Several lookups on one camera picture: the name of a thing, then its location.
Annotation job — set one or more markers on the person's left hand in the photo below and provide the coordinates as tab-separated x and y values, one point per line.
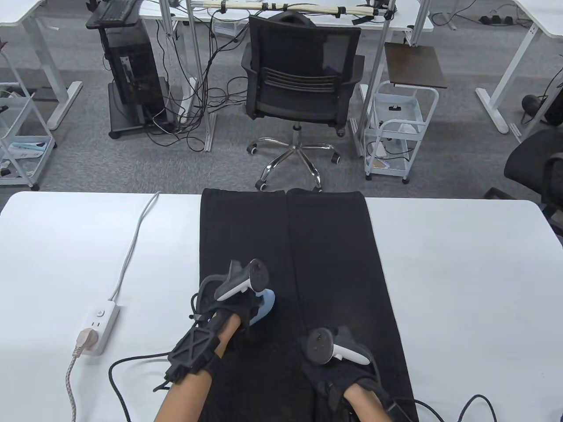
237	305

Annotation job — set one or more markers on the person's right hand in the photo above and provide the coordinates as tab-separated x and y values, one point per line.
334	378

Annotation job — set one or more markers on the light blue electric iron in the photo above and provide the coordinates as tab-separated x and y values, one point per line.
266	305

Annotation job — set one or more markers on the black trousers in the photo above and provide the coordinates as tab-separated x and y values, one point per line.
334	246

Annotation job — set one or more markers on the person's right forearm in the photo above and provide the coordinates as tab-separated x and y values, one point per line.
365	404

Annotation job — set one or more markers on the person's left forearm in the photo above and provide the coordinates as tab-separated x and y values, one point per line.
180	402

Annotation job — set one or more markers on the grey white right controller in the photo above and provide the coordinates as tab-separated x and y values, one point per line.
319	345

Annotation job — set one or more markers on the grey white controller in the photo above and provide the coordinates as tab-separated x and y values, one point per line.
259	274
319	345

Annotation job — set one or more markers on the grey white left controller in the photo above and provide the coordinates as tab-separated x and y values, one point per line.
259	274

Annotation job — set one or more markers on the white power strip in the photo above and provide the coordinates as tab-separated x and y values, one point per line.
103	318

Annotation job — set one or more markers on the white table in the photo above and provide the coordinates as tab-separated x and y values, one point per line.
462	285

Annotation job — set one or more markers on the yellow card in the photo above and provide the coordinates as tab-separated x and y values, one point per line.
381	164

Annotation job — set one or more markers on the black rolling computer stand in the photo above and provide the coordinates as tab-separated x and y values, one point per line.
125	125

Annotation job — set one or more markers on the black mesh office chair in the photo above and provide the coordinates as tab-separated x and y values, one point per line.
299	101

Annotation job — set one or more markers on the black computer tower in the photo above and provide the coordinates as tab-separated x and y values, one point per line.
140	66

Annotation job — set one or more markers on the white metal utility cart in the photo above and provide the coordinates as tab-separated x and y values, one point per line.
407	110
26	151

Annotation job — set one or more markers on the teal tool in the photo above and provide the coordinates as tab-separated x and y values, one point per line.
28	146

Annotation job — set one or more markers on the black padded chair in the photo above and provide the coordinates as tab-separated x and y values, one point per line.
528	158

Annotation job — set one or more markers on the dark brown wooden board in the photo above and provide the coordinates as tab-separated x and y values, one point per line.
415	66

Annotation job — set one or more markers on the black keyboard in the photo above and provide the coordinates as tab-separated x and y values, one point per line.
115	9

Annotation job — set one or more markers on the long white desk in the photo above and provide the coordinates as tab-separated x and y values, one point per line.
409	15

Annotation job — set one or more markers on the black round object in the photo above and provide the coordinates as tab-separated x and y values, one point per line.
531	103

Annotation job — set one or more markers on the white desk with panel legs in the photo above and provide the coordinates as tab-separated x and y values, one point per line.
17	11

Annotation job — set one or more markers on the black floor power strip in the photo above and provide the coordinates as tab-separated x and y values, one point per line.
497	20

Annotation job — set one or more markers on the white desk with slanted legs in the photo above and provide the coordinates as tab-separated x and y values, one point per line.
545	13

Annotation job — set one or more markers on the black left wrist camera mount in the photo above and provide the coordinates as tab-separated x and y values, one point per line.
191	354

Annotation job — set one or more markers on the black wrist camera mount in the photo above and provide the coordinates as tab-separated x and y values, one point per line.
400	411
191	354

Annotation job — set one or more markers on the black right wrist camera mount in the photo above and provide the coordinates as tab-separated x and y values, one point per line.
400	411

